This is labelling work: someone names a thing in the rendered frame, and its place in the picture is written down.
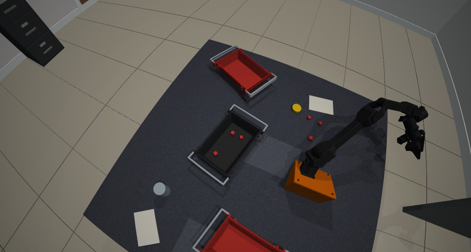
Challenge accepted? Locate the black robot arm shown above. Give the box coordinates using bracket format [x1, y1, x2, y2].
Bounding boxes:
[300, 97, 428, 179]

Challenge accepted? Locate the grey cylinder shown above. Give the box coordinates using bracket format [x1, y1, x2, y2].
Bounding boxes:
[153, 182, 170, 197]

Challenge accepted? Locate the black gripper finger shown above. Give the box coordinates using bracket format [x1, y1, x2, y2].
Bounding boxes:
[419, 136, 425, 152]
[411, 146, 421, 159]

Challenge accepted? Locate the yellow flat cylinder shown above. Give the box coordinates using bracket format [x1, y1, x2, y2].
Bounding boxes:
[292, 104, 301, 114]

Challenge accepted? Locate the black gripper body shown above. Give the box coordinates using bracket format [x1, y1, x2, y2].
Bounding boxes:
[405, 125, 425, 151]

